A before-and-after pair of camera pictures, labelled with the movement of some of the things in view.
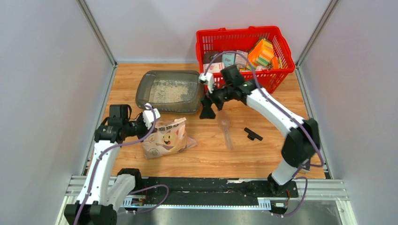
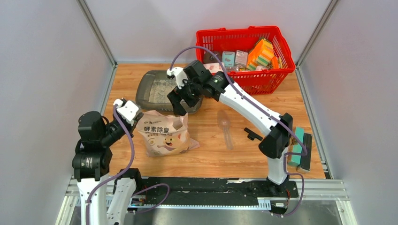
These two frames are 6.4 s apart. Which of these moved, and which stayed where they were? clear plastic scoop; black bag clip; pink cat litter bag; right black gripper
Moved: right black gripper
Stayed: pink cat litter bag; clear plastic scoop; black bag clip
